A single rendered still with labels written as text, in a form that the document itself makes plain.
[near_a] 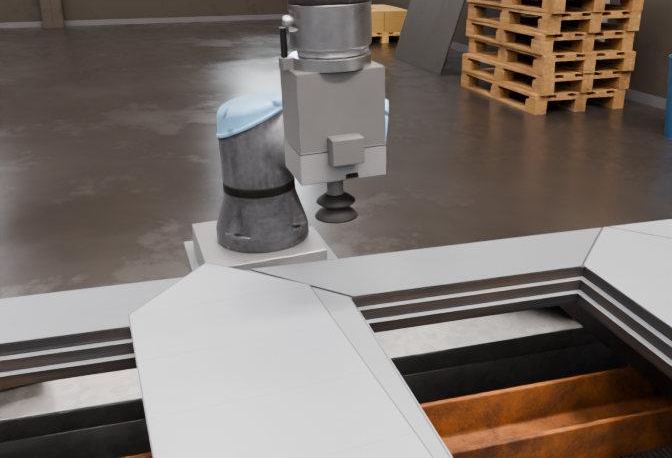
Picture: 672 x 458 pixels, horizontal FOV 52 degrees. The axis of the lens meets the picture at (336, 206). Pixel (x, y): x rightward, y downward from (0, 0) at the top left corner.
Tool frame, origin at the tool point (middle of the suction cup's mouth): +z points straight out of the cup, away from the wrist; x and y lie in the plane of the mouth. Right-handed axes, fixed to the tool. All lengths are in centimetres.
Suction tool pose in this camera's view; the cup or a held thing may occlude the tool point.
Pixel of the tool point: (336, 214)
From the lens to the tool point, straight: 69.7
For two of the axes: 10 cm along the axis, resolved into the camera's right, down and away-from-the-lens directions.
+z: 0.3, 9.3, 3.7
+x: -3.0, -3.4, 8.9
